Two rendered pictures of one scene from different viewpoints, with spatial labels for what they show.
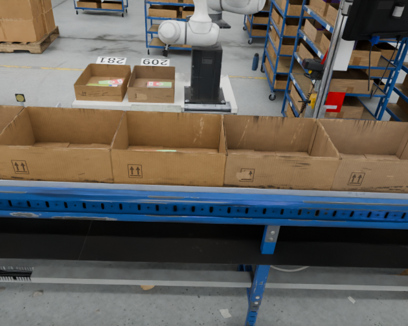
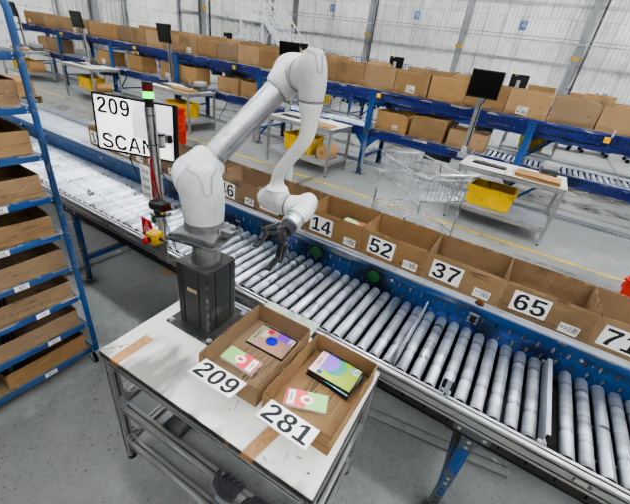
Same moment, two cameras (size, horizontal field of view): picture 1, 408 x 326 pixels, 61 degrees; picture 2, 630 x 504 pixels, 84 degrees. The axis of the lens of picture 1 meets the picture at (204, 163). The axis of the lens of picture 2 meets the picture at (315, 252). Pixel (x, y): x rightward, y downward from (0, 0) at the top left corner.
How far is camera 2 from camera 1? 3.15 m
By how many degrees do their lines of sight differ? 109
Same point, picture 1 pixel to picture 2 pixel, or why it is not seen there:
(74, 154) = (399, 222)
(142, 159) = (366, 212)
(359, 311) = not seen: hidden behind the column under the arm
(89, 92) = (356, 360)
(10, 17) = not seen: outside the picture
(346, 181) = not seen: hidden behind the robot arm
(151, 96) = (282, 324)
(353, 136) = (238, 191)
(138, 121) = (353, 230)
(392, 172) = (262, 177)
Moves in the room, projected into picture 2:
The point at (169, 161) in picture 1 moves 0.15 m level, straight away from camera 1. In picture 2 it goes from (353, 208) to (344, 215)
